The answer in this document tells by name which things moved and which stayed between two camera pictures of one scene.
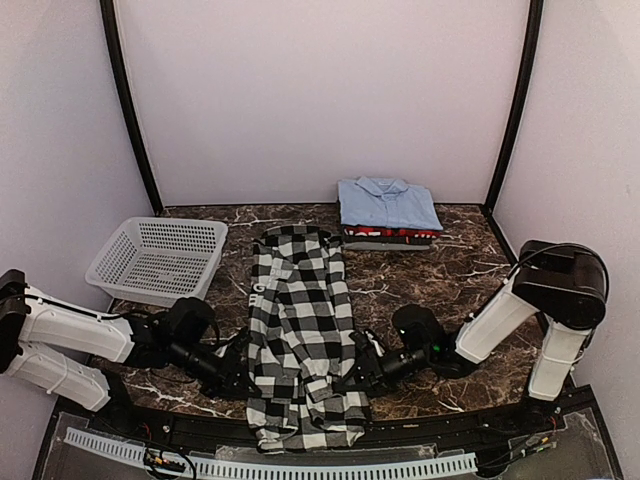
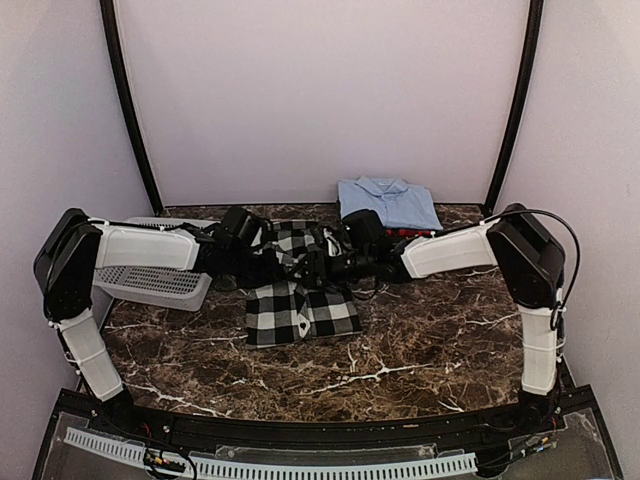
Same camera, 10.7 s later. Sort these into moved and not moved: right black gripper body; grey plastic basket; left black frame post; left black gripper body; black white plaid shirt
Moved: black white plaid shirt; left black gripper body; right black gripper body
Not moved: grey plastic basket; left black frame post
